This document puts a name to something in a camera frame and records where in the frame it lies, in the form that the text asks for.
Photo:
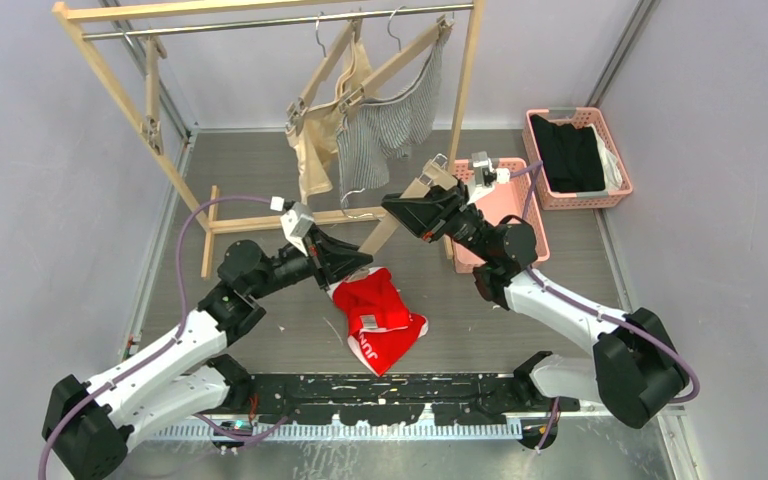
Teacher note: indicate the black clothes in basket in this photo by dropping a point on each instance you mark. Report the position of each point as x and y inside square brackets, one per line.
[570, 157]

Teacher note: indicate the empty wooden clip hanger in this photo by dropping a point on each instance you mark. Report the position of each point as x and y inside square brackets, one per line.
[150, 126]

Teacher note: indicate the grey striped underwear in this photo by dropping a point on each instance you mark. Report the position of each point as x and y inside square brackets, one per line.
[381, 130]

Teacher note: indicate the pink basket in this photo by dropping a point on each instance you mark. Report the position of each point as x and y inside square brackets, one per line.
[579, 117]
[506, 199]

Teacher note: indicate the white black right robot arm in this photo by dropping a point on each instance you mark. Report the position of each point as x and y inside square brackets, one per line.
[634, 369]

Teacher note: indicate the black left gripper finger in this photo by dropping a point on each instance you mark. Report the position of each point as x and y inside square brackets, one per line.
[330, 277]
[334, 255]

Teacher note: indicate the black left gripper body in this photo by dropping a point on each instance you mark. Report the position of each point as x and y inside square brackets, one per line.
[292, 266]

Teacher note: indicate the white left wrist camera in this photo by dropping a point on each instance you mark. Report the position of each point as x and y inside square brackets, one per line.
[296, 221]

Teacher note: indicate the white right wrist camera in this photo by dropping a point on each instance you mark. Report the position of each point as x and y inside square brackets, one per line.
[486, 172]

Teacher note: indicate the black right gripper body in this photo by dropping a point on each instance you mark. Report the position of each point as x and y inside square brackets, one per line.
[465, 226]

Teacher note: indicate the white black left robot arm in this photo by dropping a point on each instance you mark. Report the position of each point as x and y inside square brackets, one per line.
[92, 425]

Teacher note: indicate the white cloth in basket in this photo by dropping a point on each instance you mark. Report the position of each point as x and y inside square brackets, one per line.
[609, 161]

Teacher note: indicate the beige underwear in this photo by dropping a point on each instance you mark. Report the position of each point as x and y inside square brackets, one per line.
[315, 144]

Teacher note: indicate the pink basket near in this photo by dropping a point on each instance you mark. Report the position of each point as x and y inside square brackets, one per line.
[506, 199]

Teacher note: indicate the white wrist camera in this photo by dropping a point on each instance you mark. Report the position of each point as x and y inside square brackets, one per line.
[296, 221]
[486, 172]

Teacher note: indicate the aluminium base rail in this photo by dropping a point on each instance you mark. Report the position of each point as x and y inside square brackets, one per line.
[234, 430]

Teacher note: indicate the wooden clip hanger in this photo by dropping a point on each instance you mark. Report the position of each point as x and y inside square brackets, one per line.
[359, 81]
[150, 126]
[433, 173]
[297, 109]

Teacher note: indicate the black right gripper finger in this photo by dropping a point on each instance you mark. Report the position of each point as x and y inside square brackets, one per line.
[430, 225]
[434, 199]

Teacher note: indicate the pink basket far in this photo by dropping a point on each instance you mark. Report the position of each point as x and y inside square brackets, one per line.
[579, 117]

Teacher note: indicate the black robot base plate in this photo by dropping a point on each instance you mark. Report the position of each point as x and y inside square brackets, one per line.
[454, 398]

